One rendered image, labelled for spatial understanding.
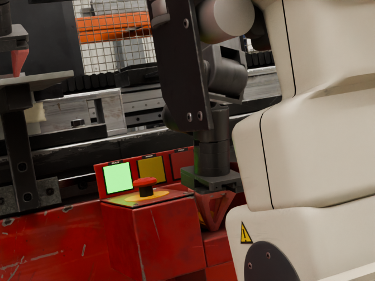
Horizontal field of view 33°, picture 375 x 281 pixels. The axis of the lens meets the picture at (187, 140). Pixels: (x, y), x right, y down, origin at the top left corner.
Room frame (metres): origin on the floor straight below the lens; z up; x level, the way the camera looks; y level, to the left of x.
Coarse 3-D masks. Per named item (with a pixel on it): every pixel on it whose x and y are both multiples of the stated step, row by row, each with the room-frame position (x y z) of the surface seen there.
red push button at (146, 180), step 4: (136, 180) 1.01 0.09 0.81; (140, 180) 1.00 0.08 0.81; (144, 180) 1.00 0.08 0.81; (148, 180) 1.00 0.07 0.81; (152, 180) 1.00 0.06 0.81; (156, 180) 1.01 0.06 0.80; (132, 184) 1.01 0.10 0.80; (136, 184) 1.00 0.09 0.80; (140, 184) 0.99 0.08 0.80; (144, 184) 0.99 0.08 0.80; (148, 184) 1.00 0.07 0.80; (152, 184) 1.00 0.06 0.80; (140, 188) 1.01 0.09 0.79; (144, 188) 1.00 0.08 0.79; (148, 188) 1.00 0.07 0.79; (152, 188) 1.01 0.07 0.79; (140, 192) 1.01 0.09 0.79; (144, 192) 1.00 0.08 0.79; (148, 192) 1.00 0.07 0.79; (152, 192) 1.01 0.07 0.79; (140, 196) 1.01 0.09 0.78; (144, 196) 1.00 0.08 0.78
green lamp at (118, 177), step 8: (104, 168) 1.07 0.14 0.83; (112, 168) 1.08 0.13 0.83; (120, 168) 1.08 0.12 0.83; (128, 168) 1.09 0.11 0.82; (112, 176) 1.08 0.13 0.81; (120, 176) 1.08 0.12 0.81; (128, 176) 1.09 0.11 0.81; (112, 184) 1.08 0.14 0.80; (120, 184) 1.08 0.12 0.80; (128, 184) 1.09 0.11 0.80
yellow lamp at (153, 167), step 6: (138, 162) 1.10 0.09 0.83; (144, 162) 1.10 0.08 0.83; (150, 162) 1.11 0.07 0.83; (156, 162) 1.11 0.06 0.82; (144, 168) 1.10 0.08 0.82; (150, 168) 1.11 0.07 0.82; (156, 168) 1.11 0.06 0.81; (162, 168) 1.12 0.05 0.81; (144, 174) 1.10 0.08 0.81; (150, 174) 1.11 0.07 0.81; (156, 174) 1.11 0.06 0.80; (162, 174) 1.12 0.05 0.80; (162, 180) 1.12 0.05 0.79
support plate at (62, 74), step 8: (56, 72) 1.05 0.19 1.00; (64, 72) 1.05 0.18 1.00; (72, 72) 1.06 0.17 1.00; (0, 80) 1.01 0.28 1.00; (8, 80) 1.02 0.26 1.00; (16, 80) 1.02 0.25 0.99; (24, 80) 1.03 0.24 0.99; (32, 80) 1.03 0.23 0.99; (40, 80) 1.04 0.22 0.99; (48, 80) 1.07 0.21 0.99; (56, 80) 1.10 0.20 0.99; (0, 88) 1.07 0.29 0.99; (32, 88) 1.20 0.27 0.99; (40, 88) 1.23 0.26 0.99
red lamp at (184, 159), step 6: (192, 150) 1.14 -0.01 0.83; (174, 156) 1.13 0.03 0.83; (180, 156) 1.13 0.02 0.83; (186, 156) 1.14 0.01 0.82; (192, 156) 1.14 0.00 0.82; (174, 162) 1.13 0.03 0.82; (180, 162) 1.13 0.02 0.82; (186, 162) 1.14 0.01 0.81; (192, 162) 1.14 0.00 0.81; (174, 168) 1.13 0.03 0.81; (174, 174) 1.13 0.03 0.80; (180, 174) 1.13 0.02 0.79
